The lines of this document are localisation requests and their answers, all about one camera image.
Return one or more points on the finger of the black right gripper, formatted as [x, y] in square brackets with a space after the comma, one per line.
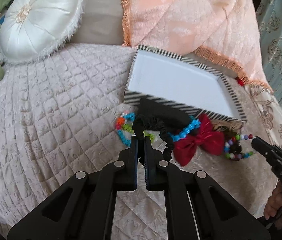
[272, 153]

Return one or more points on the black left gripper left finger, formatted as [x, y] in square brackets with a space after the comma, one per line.
[83, 207]

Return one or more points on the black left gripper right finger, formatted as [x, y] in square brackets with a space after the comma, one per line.
[196, 206]

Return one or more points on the red satin bow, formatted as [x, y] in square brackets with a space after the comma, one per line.
[207, 139]

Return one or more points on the dark brown scrunchie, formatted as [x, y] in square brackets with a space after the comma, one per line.
[233, 139]

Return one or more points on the person's right hand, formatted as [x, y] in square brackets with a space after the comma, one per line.
[273, 205]

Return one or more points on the small red object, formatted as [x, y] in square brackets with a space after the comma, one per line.
[240, 82]

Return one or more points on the quilted beige bedspread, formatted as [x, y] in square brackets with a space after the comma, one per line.
[57, 117]

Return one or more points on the black velvet pouch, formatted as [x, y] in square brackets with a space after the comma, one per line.
[174, 119]

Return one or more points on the striped black white box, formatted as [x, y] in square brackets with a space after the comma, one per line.
[183, 83]

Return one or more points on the peach fringed blanket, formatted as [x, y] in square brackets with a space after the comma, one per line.
[223, 32]

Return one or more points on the beige upholstered headboard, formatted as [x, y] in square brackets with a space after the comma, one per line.
[101, 23]

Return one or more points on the round white satin cushion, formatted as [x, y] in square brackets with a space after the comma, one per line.
[34, 29]

